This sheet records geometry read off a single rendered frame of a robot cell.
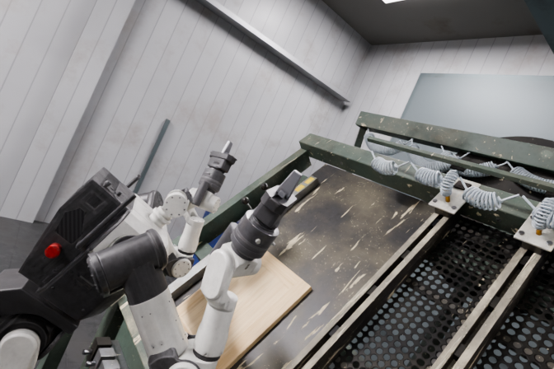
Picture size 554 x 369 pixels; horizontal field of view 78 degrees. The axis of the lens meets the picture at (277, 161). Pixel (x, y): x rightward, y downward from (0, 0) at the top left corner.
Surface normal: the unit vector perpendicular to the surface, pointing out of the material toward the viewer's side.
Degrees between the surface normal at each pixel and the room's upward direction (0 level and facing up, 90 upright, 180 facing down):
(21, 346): 90
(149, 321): 90
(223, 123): 90
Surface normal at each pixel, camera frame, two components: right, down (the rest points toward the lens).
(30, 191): 0.52, 0.23
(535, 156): -0.69, -0.32
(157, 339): 0.02, 0.00
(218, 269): -0.57, -0.18
